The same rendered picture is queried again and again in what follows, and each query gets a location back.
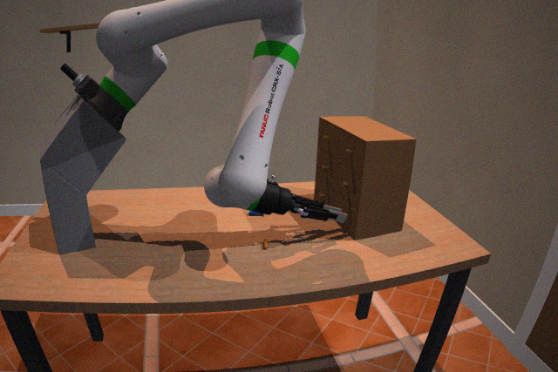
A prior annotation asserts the brown wooden chest of drawers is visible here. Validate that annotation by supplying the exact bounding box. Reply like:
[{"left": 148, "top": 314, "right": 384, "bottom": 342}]
[{"left": 316, "top": 116, "right": 416, "bottom": 240}]

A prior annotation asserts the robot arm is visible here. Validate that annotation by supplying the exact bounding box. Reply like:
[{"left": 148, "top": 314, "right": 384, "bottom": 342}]
[{"left": 60, "top": 0, "right": 306, "bottom": 215}]

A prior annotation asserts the dark brown drawer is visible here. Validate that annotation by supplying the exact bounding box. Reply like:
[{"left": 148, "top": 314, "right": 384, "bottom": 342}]
[
  {"left": 316, "top": 149, "right": 337, "bottom": 188},
  {"left": 315, "top": 177, "right": 335, "bottom": 206},
  {"left": 339, "top": 132, "right": 365, "bottom": 175},
  {"left": 335, "top": 193, "right": 357, "bottom": 238},
  {"left": 319, "top": 120, "right": 340, "bottom": 158},
  {"left": 337, "top": 163, "right": 362, "bottom": 207}
]

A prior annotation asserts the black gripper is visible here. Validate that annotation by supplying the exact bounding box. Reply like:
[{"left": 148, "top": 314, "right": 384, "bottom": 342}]
[{"left": 273, "top": 186, "right": 347, "bottom": 223}]

